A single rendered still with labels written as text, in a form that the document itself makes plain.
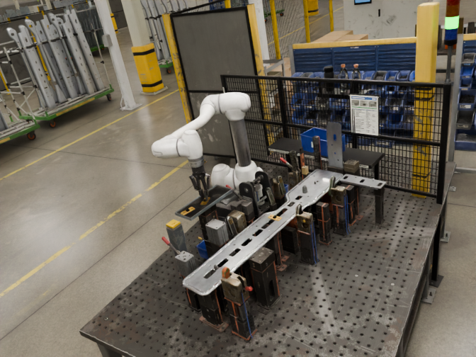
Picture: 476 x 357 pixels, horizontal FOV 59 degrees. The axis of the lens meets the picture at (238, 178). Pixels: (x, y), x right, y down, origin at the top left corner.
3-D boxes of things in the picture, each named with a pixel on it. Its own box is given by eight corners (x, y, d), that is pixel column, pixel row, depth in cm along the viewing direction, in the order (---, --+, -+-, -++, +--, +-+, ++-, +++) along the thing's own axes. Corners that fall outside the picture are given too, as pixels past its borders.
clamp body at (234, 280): (249, 344, 210) (238, 290, 193) (227, 332, 219) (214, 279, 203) (262, 330, 216) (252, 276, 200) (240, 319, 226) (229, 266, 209)
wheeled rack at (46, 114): (52, 129, 858) (18, 42, 778) (22, 128, 908) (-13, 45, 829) (117, 99, 999) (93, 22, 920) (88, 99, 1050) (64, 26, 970)
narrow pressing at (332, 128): (343, 168, 294) (340, 123, 279) (328, 166, 302) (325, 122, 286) (343, 168, 295) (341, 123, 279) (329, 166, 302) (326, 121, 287)
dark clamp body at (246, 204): (256, 258, 269) (247, 208, 252) (240, 252, 278) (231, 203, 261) (265, 249, 276) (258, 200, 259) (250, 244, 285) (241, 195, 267)
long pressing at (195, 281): (209, 299, 201) (208, 297, 200) (178, 283, 215) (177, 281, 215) (346, 175, 288) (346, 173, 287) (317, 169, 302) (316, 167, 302)
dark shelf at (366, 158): (371, 169, 287) (371, 165, 286) (266, 150, 344) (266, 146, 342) (384, 156, 301) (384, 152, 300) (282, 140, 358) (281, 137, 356)
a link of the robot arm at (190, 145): (205, 151, 242) (184, 153, 245) (200, 126, 235) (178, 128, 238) (202, 159, 233) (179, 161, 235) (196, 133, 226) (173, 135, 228)
